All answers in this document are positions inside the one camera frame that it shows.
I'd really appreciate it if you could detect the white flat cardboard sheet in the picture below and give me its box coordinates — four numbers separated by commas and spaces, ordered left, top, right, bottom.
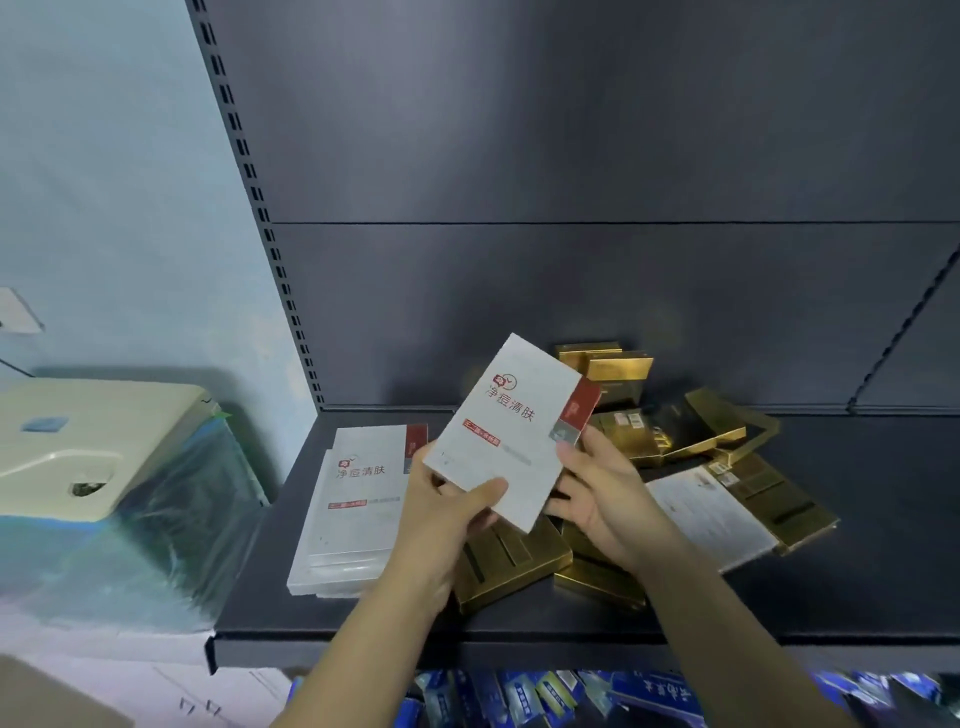
0, 600, 295, 728

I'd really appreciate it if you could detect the person's left forearm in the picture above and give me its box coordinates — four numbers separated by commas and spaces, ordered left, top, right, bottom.
271, 571, 453, 728

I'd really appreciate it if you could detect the dark grey shelf back panel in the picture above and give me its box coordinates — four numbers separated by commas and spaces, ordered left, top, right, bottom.
202, 0, 960, 412

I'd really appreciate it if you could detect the person's left hand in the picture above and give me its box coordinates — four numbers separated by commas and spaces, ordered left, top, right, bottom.
382, 442, 510, 610

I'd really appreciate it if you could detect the person's right hand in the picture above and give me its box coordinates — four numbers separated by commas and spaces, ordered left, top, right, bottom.
543, 425, 700, 576

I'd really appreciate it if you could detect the white red-label carton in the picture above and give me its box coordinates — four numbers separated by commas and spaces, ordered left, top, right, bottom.
423, 333, 603, 534
286, 448, 391, 600
315, 424, 429, 560

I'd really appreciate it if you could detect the slotted grey shelf upright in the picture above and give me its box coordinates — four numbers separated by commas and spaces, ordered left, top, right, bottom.
846, 246, 960, 415
185, 0, 328, 411

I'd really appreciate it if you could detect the pile of gold boxes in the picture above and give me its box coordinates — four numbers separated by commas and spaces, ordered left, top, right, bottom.
453, 341, 842, 615

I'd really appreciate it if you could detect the row of blue packets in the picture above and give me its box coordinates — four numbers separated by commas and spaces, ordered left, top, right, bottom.
390, 669, 960, 728

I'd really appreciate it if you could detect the dark grey shelf board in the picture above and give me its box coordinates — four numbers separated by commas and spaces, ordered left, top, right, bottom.
205, 407, 960, 674

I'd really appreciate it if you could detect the cream plastic toilet tank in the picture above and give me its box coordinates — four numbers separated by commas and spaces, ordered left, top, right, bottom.
0, 378, 226, 524

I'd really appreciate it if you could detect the brown cardboard box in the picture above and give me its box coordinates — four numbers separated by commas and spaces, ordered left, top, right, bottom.
0, 654, 115, 728

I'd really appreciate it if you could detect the clear blue plastic wrap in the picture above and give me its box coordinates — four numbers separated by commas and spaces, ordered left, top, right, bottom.
0, 407, 269, 633

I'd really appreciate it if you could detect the person's right forearm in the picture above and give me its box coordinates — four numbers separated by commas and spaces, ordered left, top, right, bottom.
637, 546, 858, 728

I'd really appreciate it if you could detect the white carton with printed back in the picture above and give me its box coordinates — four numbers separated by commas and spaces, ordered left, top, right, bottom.
646, 464, 782, 576

